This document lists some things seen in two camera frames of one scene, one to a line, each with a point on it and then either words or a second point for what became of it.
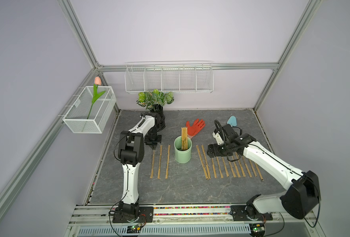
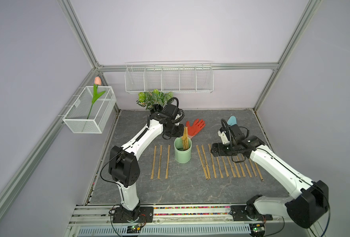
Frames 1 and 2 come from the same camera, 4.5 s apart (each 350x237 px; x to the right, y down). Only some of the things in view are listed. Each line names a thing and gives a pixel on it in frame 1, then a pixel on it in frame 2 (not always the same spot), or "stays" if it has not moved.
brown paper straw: [220, 172] stays
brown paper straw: [205, 162] stays
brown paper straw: [252, 168] stays
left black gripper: [151, 143] to [180, 133]
